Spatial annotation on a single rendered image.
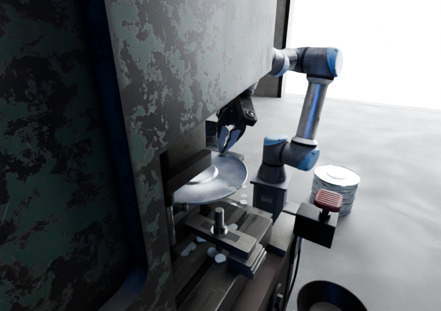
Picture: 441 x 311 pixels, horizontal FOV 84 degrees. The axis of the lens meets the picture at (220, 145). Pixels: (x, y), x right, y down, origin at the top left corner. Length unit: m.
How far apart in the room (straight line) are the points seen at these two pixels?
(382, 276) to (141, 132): 1.53
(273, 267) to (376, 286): 0.98
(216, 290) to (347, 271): 1.15
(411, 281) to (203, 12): 1.60
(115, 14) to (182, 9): 0.08
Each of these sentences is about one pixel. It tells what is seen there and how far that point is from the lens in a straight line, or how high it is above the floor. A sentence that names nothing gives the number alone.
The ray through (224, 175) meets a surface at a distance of 0.65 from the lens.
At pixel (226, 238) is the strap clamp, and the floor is 0.76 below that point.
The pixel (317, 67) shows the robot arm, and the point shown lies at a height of 1.01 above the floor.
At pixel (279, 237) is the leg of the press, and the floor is 0.64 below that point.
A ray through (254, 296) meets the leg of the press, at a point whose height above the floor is 0.62.
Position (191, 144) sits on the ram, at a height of 0.92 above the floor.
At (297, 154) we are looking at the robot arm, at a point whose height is 0.64.
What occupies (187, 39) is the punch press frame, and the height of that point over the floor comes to 1.11.
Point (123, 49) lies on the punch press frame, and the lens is 0.22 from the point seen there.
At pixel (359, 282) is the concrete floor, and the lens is 1.56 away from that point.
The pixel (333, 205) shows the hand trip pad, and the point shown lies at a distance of 0.64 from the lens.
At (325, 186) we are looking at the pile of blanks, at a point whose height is 0.21.
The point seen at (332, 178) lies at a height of 0.24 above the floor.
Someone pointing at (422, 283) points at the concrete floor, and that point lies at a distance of 1.72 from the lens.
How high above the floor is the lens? 1.11
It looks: 24 degrees down
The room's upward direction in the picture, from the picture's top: straight up
